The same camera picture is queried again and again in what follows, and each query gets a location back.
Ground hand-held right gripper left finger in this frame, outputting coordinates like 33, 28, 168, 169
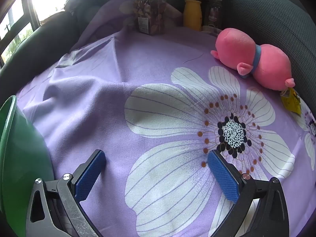
25, 149, 106, 237

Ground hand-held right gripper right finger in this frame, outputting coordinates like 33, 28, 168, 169
207, 149, 290, 237

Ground green plastic bowl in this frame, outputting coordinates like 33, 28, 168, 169
0, 95, 56, 237

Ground purple floral cloth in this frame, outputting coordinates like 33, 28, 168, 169
15, 0, 316, 237

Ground yellow paper tag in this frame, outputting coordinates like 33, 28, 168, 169
281, 87, 303, 115

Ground pink plush toy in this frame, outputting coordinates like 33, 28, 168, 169
211, 28, 296, 90

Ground dark smooth sofa armrest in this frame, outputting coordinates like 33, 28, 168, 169
0, 10, 82, 87

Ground dark clear bottle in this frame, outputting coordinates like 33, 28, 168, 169
202, 0, 223, 31

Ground yellow vase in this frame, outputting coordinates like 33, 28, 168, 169
183, 0, 203, 31

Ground clear snack bag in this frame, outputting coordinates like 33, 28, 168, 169
133, 0, 167, 35

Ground grey fabric seat cushion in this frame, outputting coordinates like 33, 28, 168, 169
221, 0, 316, 104

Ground dark window frame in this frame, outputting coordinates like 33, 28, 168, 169
0, 0, 41, 65

